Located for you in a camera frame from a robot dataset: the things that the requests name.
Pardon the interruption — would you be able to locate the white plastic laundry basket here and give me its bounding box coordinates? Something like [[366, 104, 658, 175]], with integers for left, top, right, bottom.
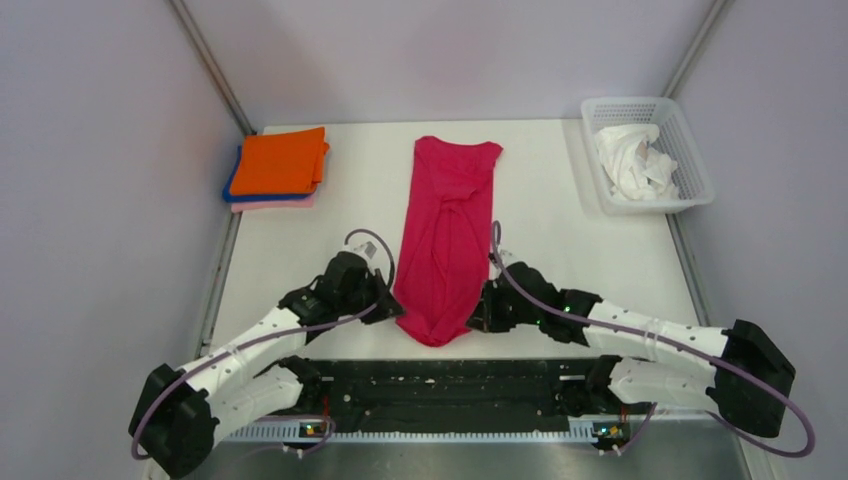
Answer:
[[581, 96, 715, 215]]

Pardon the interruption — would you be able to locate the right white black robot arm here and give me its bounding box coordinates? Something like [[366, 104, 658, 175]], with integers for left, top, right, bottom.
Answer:
[[466, 262, 796, 438]]

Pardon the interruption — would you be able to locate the crimson red t-shirt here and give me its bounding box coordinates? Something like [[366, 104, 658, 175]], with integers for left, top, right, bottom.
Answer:
[[394, 136, 503, 347]]

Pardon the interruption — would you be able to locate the white slotted cable duct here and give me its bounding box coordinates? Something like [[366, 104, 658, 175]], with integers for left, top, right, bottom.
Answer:
[[224, 419, 630, 446]]

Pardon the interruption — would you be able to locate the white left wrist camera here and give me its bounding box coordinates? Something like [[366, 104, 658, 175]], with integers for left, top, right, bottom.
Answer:
[[343, 241, 377, 262]]

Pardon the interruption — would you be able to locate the folded orange t-shirt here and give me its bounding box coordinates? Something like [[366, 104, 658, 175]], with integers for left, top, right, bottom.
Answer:
[[231, 127, 330, 195]]

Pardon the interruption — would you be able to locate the crumpled white t-shirt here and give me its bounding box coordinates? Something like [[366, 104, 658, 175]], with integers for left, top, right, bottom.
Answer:
[[594, 124, 679, 201]]

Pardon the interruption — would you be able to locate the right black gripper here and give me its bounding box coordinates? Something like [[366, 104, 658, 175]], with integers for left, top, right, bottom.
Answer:
[[466, 278, 543, 332]]

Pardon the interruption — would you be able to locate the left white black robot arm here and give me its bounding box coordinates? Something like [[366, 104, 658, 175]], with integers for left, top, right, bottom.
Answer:
[[128, 248, 403, 478]]

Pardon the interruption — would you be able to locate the folded pink t-shirt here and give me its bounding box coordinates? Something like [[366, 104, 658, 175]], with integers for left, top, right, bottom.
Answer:
[[230, 195, 315, 213]]

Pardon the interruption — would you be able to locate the folded blue t-shirt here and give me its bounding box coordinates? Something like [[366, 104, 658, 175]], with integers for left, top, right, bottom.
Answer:
[[221, 146, 312, 203]]

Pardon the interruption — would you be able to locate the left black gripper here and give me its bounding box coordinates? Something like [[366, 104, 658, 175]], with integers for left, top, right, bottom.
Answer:
[[338, 267, 406, 324]]

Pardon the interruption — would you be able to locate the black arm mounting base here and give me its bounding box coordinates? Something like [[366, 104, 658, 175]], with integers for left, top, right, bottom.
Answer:
[[264, 357, 723, 439]]

